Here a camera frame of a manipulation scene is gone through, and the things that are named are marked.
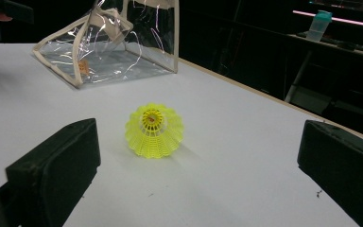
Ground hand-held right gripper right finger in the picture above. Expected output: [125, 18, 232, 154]
[297, 119, 363, 227]

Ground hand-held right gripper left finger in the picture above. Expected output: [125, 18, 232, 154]
[5, 117, 102, 227]

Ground yellow plastic shuttlecock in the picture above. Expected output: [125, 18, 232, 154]
[125, 102, 185, 160]

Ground clear plastic bag beige trim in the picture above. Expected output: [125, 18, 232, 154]
[32, 0, 181, 89]

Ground dark desk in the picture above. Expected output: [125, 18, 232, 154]
[285, 31, 363, 116]

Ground clear bottle teal lid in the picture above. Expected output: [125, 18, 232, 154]
[305, 9, 333, 43]

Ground pink light strip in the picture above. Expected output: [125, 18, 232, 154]
[292, 9, 363, 30]

